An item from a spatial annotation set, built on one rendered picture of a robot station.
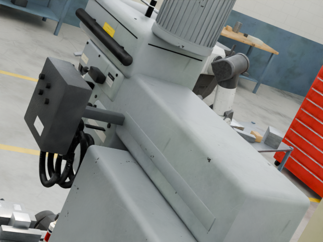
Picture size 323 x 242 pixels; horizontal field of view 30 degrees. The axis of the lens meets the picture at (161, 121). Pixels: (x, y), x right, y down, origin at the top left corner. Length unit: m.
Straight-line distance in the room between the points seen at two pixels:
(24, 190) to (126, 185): 3.12
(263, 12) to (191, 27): 10.32
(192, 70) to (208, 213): 0.63
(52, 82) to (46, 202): 2.99
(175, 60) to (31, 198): 2.89
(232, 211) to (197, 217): 0.12
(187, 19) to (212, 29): 0.08
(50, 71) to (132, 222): 0.51
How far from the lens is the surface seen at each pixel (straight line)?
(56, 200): 4.69
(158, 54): 1.84
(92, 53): 2.09
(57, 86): 1.65
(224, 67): 2.76
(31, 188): 4.73
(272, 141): 5.37
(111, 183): 1.59
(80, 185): 1.74
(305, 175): 7.53
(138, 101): 1.77
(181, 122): 1.59
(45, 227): 3.20
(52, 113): 1.65
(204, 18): 1.76
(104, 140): 1.88
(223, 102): 2.83
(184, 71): 1.91
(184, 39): 1.76
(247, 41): 10.86
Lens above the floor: 2.21
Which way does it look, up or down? 17 degrees down
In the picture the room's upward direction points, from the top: 25 degrees clockwise
